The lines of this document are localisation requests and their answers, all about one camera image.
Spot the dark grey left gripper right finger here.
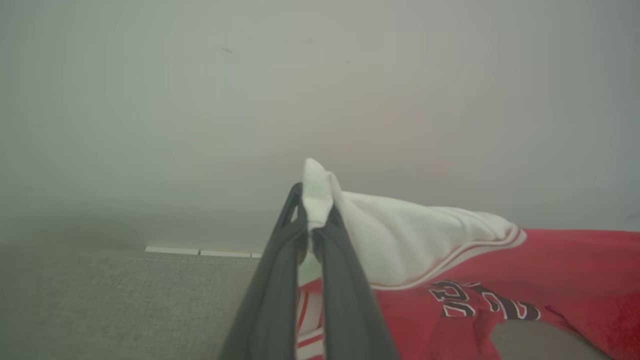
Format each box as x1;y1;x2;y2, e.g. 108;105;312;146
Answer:
312;204;401;360

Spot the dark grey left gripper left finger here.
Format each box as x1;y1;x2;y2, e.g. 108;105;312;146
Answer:
218;182;311;360

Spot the white baseboard strip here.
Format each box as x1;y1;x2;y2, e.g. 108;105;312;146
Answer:
145;245;262;259

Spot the grey fabric sofa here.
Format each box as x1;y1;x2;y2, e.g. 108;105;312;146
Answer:
0;245;613;360

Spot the red and white jersey garment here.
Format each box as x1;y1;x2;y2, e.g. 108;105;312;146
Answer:
295;158;640;360

